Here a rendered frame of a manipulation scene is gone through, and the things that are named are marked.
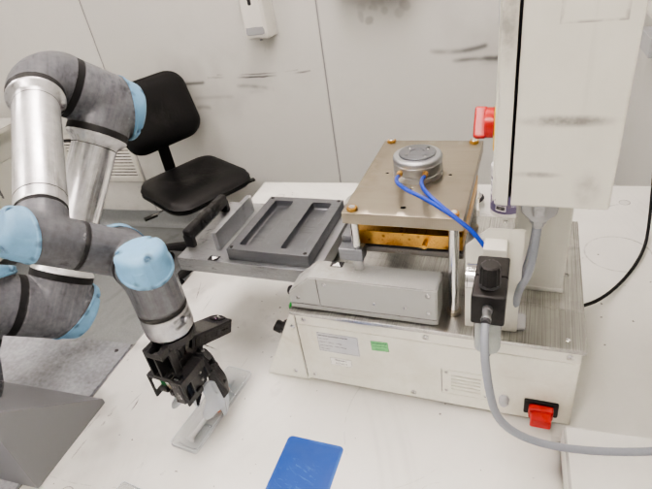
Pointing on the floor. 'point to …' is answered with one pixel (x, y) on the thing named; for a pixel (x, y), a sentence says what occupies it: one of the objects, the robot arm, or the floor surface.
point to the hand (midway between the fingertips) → (211, 402)
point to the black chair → (206, 175)
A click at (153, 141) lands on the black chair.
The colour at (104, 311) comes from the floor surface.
